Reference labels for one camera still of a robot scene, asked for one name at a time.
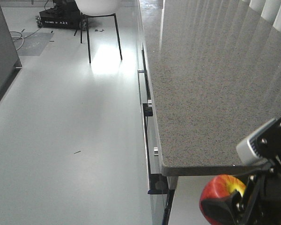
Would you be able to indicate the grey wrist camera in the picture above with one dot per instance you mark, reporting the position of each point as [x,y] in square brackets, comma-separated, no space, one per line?
[247,149]

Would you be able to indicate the grey cabinet block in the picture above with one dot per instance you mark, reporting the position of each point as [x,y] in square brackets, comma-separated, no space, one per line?
[10,63]

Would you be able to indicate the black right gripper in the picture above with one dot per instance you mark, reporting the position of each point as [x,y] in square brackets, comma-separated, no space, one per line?
[261,202]

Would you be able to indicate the white curtain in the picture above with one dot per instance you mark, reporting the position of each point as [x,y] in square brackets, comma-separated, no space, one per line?
[270,10]

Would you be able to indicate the red yellow apple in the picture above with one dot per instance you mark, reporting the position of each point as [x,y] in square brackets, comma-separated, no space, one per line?
[219,197]

